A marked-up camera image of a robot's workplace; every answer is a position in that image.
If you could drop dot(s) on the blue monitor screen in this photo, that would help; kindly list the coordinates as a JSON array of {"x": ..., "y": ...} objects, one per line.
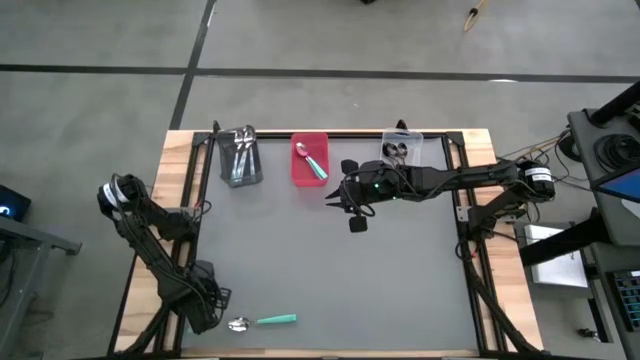
[{"x": 625, "y": 187}]

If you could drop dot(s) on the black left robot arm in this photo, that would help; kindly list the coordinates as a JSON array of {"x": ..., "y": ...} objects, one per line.
[{"x": 150, "y": 235}]

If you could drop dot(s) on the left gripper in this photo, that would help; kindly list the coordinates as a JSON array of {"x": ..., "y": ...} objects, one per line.
[{"x": 207, "y": 300}]

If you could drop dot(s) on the red plastic bin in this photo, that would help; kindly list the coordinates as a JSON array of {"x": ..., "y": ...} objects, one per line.
[{"x": 317, "y": 145}]

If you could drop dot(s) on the black metal table frame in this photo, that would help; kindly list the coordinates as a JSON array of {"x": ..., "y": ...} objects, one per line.
[{"x": 350, "y": 134}]

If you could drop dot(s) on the clear plastic bin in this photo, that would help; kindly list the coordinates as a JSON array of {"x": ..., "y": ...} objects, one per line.
[{"x": 415, "y": 145}]

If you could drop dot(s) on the grey side desk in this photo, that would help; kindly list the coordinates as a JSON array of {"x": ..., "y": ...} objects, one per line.
[{"x": 30, "y": 240}]

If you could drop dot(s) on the grey equipment cart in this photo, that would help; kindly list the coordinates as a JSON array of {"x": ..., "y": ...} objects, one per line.
[{"x": 580, "y": 130}]

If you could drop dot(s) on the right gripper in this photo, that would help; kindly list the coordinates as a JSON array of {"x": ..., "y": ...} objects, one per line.
[{"x": 380, "y": 182}]

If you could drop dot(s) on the black computer with blue light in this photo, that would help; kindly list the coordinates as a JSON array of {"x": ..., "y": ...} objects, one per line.
[{"x": 10, "y": 205}]

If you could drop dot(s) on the black pole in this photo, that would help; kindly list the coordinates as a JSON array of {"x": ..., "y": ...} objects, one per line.
[{"x": 617, "y": 105}]

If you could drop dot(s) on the black button panel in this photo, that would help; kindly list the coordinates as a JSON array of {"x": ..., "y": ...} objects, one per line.
[{"x": 629, "y": 300}]

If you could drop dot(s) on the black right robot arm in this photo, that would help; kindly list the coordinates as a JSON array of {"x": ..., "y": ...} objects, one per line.
[{"x": 475, "y": 175}]

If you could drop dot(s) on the black stand leg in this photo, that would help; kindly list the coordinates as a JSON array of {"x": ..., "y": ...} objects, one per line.
[{"x": 560, "y": 242}]

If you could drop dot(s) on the white box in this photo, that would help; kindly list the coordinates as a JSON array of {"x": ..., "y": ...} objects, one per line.
[{"x": 555, "y": 265}]

